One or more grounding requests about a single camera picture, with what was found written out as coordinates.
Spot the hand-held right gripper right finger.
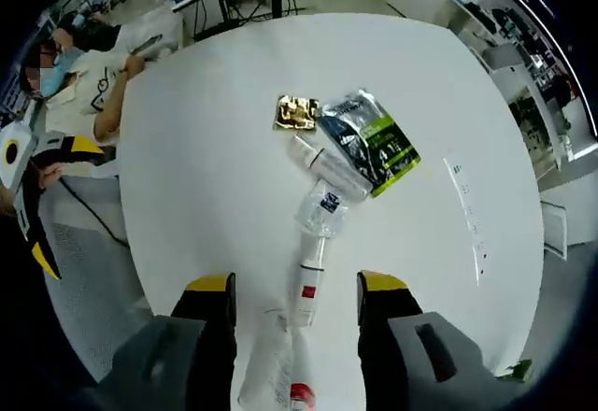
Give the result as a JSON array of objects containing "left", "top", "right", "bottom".
[{"left": 356, "top": 269, "right": 505, "bottom": 411}]

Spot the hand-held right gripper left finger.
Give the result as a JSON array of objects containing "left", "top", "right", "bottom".
[{"left": 88, "top": 271, "right": 239, "bottom": 411}]

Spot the white skincare tube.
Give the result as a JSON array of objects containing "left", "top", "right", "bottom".
[{"left": 236, "top": 307, "right": 300, "bottom": 407}]

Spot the white skincare bottle red square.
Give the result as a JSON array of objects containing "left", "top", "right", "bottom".
[{"left": 292, "top": 226, "right": 328, "bottom": 328}]

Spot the clear skincare sachet dark label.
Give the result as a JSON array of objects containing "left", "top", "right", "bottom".
[{"left": 293, "top": 181, "right": 351, "bottom": 237}]

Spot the white skincare bottle grey print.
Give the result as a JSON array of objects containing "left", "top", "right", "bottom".
[{"left": 287, "top": 134, "right": 370, "bottom": 203}]

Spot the green black skincare sachet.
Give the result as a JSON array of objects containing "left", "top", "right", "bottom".
[{"left": 316, "top": 87, "right": 422, "bottom": 200}]

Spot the gold skincare sachet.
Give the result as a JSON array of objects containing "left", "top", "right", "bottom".
[{"left": 272, "top": 94, "right": 320, "bottom": 132}]

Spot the person's left hand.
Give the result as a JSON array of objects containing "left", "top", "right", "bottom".
[{"left": 39, "top": 164, "right": 65, "bottom": 193}]

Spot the grey mesh office chair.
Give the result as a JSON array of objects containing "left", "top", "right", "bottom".
[{"left": 44, "top": 175, "right": 155, "bottom": 384}]

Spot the potted green plant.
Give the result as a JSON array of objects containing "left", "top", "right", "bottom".
[{"left": 494, "top": 359, "right": 534, "bottom": 382}]

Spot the white office chair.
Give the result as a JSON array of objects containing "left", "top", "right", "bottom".
[{"left": 539, "top": 198, "right": 569, "bottom": 261}]

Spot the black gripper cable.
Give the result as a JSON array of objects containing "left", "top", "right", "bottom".
[{"left": 58, "top": 177, "right": 130, "bottom": 248}]

